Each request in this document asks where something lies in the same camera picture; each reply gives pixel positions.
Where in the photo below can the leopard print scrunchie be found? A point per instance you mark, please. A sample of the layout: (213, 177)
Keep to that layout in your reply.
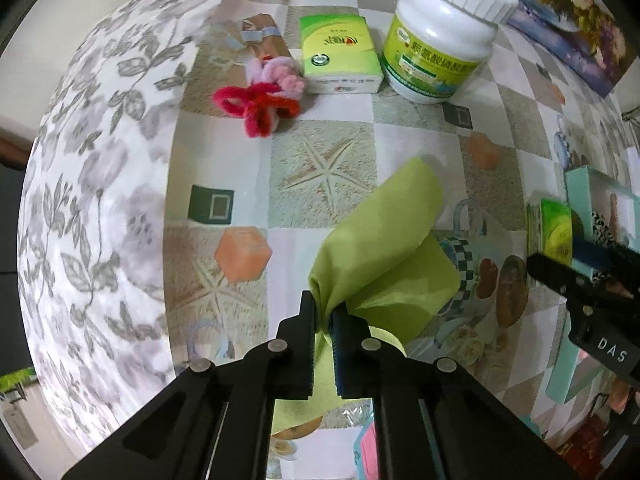
(602, 225)

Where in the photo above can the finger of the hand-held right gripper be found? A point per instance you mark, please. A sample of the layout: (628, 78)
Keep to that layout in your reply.
(555, 270)
(592, 255)

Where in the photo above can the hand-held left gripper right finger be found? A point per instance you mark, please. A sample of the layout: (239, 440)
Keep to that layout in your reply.
(344, 360)

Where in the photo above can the lime green cloth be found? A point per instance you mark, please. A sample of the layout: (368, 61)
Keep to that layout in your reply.
(390, 260)

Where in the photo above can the pink pipe cleaner twist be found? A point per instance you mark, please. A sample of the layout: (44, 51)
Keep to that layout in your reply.
(280, 75)

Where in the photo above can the white bottle with green label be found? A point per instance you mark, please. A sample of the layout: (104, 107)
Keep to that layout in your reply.
(435, 45)

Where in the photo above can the red pipe cleaner bow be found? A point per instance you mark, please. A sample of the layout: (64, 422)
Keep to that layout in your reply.
(257, 110)

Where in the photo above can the green tissue packet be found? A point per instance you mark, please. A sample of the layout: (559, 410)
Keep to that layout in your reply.
(552, 227)
(335, 50)

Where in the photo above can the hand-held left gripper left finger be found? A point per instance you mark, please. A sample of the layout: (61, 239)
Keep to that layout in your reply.
(306, 360)

